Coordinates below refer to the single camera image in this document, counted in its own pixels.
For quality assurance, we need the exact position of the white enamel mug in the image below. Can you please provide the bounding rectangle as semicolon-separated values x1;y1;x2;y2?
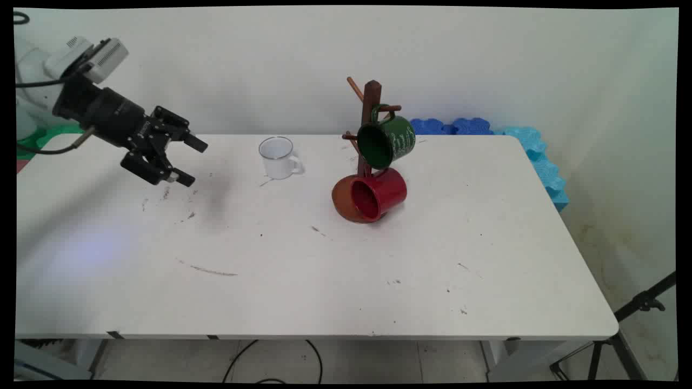
258;136;303;180

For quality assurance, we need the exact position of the black floor cable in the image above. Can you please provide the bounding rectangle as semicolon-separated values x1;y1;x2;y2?
222;339;324;385

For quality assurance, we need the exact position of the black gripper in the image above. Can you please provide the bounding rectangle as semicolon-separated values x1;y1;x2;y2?
52;72;209;188

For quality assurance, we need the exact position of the black camera cable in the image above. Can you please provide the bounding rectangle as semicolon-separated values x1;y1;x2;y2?
15;68;92;89

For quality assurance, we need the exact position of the green foam mat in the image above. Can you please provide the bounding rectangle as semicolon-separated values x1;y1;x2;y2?
16;124;85;160

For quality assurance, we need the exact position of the black tripod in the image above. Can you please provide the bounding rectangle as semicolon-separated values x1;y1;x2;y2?
550;270;677;382

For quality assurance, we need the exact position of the red enamel mug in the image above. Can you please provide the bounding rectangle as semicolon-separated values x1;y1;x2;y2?
350;167;408;224

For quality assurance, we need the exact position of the grey table leg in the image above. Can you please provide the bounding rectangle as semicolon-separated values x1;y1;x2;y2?
88;339;110;380
480;339;511;382

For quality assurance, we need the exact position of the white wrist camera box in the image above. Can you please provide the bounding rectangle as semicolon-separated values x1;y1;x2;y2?
44;35;130;85

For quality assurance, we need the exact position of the brown wooden mug tree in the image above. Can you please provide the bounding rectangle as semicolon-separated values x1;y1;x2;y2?
331;77;403;224

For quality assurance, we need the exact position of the green enamel mug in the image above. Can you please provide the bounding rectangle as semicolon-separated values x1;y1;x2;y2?
357;104;416;170

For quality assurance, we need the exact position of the light blue foam mat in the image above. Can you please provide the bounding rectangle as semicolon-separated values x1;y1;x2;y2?
493;126;570;213

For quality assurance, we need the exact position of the dark blue foam mat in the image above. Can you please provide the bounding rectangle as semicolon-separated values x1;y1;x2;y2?
409;117;495;136

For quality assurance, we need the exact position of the black cable with metal plug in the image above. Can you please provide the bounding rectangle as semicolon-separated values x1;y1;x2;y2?
16;127;97;156

